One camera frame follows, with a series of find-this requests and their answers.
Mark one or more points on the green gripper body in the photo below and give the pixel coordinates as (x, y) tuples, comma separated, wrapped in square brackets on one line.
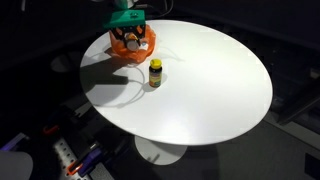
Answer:
[(125, 18)]

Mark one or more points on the orange plastic bag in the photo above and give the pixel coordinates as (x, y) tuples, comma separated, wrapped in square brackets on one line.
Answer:
[(120, 50)]

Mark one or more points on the amber bottle with yellow cap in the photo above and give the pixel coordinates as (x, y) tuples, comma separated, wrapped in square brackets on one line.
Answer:
[(155, 76)]

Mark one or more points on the white packet with blue label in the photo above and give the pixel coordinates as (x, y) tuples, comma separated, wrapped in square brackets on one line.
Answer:
[(144, 43)]

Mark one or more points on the purple clamp with orange tips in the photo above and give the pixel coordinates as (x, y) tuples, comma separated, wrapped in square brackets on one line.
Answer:
[(88, 160), (50, 129)]

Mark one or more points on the purple bar piece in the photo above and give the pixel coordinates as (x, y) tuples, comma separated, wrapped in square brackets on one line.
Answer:
[(13, 141)]

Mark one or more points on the grey rounded object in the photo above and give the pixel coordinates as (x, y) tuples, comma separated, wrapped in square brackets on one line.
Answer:
[(15, 166)]

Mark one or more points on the white table pedestal base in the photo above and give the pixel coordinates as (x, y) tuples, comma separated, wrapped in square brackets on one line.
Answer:
[(160, 153)]

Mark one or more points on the perforated metal rail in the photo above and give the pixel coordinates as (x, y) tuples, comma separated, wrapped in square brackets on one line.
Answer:
[(65, 153)]

